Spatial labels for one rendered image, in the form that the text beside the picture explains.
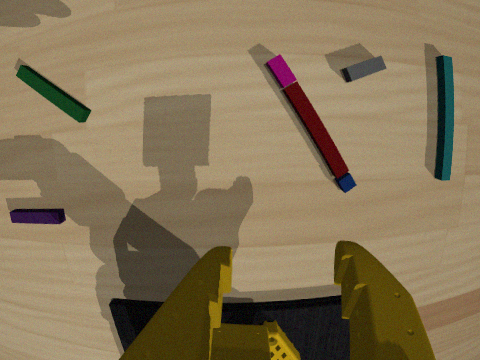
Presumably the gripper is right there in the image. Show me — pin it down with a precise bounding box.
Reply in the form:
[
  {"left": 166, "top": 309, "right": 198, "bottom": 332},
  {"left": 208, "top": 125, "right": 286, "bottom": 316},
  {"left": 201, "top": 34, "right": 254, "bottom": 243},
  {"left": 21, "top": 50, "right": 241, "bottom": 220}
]
[{"left": 119, "top": 241, "right": 436, "bottom": 360}]

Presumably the dark red rod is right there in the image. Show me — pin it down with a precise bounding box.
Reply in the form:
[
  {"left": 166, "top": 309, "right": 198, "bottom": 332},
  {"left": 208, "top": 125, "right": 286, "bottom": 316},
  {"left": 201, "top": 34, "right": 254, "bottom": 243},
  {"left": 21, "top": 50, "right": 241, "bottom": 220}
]
[{"left": 282, "top": 81, "right": 349, "bottom": 179}]

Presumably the dark green rod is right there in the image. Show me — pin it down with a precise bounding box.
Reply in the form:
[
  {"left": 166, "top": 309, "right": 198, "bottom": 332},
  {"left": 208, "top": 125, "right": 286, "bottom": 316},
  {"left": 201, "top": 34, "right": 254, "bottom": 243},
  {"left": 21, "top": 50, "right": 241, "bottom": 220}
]
[{"left": 16, "top": 65, "right": 92, "bottom": 123}]

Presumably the magenta rectangular block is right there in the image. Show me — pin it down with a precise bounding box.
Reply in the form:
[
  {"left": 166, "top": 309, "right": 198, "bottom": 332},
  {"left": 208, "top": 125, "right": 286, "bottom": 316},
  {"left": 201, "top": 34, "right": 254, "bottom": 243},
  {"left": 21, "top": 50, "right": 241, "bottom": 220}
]
[{"left": 266, "top": 55, "right": 297, "bottom": 89}]

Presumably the purple rod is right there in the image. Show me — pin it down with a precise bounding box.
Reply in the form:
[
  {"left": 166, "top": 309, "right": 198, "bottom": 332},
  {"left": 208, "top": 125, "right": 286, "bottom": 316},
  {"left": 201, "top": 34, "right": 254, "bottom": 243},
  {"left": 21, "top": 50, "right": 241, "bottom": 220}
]
[{"left": 9, "top": 209, "right": 66, "bottom": 224}]

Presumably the turquoise rod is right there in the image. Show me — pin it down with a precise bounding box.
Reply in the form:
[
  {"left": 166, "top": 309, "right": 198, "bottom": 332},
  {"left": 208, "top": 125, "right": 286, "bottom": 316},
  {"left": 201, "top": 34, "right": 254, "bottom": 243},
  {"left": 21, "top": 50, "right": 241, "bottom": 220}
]
[{"left": 435, "top": 55, "right": 454, "bottom": 181}]

